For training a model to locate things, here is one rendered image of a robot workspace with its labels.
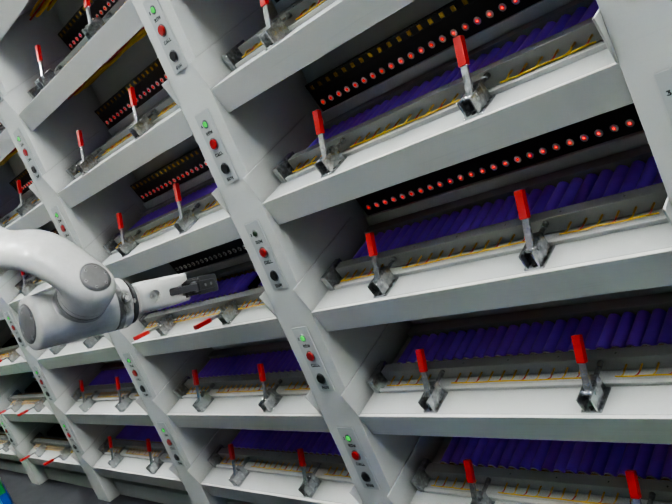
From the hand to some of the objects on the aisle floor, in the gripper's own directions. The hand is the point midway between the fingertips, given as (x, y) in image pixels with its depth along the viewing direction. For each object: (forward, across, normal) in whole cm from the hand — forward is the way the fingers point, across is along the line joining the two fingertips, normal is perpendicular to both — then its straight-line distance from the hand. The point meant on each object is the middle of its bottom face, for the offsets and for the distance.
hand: (201, 284), depth 128 cm
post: (+26, +22, -56) cm, 66 cm away
